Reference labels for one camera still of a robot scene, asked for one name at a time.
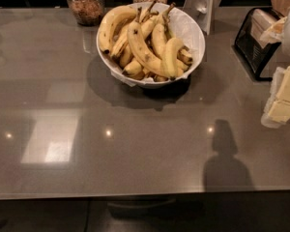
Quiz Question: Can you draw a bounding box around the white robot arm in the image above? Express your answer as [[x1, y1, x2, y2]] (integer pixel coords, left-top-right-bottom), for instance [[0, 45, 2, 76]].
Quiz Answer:
[[261, 12, 290, 129]]

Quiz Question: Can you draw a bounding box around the small lower left banana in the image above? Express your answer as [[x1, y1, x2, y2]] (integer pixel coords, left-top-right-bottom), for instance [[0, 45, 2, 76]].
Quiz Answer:
[[122, 58, 142, 76]]

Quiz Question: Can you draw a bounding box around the long spotted centre banana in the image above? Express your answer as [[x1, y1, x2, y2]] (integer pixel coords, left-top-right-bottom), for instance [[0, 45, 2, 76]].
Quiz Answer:
[[127, 7, 166, 76]]

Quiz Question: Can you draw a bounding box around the spotted right edge banana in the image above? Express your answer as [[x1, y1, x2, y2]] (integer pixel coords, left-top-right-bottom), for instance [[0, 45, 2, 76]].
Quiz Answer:
[[178, 48, 193, 65]]

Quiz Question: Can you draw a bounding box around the front right banana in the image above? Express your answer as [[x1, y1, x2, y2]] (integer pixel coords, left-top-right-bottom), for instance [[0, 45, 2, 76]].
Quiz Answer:
[[161, 38, 184, 80]]

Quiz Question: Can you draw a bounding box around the banana behind centre banana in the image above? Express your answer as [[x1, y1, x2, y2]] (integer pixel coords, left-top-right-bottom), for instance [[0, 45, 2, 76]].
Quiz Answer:
[[110, 1, 159, 65]]

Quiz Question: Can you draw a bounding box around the upright middle banana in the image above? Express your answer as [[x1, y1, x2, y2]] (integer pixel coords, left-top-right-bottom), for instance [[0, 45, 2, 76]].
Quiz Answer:
[[151, 3, 176, 58]]

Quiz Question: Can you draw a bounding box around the large left banana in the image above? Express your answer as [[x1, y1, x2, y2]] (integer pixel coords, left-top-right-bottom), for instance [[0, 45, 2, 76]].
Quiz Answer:
[[97, 6, 136, 54]]

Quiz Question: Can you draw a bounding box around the white stand behind bowl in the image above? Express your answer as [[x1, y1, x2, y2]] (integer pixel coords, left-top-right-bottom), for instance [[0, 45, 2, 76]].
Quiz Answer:
[[184, 0, 221, 35]]

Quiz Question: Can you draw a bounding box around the left glass jar with granola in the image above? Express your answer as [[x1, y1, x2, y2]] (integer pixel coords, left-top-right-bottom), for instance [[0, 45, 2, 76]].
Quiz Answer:
[[67, 0, 104, 26]]

